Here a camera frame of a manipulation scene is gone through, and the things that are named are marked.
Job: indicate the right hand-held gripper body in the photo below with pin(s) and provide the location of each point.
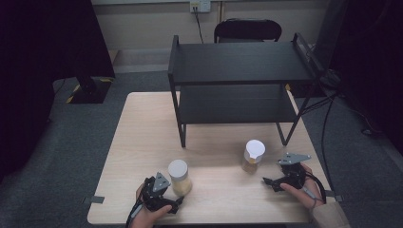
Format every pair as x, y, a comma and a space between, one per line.
293, 174

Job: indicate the dark curtain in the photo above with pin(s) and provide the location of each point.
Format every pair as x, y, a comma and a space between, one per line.
370, 63
38, 63

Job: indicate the black two-tier shelf rack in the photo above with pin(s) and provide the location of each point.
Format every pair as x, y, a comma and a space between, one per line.
237, 63

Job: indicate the black stand base yellow stripes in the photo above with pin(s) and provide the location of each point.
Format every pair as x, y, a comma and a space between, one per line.
92, 91

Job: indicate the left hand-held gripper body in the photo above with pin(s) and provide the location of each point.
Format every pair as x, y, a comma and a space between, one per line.
152, 196

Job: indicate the person's right hand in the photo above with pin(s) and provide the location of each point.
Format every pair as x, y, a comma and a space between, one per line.
310, 193

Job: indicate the person's left hand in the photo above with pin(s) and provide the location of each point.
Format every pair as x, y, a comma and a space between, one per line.
149, 218

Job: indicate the grey tape strip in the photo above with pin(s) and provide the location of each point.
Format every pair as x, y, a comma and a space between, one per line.
335, 196
94, 199

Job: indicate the black chair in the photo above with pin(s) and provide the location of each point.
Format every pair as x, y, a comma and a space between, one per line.
247, 30

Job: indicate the white wall socket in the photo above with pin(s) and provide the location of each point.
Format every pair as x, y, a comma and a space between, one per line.
200, 5

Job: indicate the white-lidded jar of pale powder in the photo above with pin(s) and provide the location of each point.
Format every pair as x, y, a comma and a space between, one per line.
180, 179

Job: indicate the white-lidded jar with orange contents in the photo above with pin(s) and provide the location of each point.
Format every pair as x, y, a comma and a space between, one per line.
253, 156

